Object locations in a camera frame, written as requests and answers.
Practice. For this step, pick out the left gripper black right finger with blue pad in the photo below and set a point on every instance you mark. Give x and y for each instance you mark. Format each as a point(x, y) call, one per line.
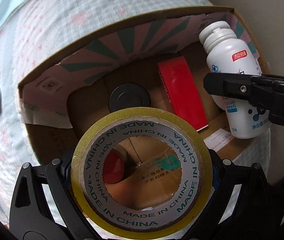
point(243, 205)

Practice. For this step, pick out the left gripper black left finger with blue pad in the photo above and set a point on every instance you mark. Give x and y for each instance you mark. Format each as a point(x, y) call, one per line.
point(30, 216)

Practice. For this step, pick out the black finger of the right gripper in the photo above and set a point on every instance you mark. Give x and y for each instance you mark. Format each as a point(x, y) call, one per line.
point(236, 86)

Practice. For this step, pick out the white vitamin bottle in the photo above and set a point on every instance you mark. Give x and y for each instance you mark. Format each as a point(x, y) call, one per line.
point(232, 65)

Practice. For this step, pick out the yellow tape roll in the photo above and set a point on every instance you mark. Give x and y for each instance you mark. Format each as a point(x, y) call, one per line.
point(167, 179)

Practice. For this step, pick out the pink red box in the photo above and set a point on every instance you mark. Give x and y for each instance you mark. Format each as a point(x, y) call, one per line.
point(182, 92)

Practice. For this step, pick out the red lid jar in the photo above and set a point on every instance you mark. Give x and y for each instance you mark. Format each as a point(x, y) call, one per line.
point(114, 165)

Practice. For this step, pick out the black lid jar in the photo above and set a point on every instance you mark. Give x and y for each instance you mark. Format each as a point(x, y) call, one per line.
point(128, 95)

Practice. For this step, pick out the pink cardboard box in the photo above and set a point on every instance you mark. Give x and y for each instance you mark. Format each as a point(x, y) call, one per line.
point(62, 97)

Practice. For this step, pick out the blue floral bedsheet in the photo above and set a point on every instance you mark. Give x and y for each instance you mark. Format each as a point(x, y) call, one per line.
point(35, 31)

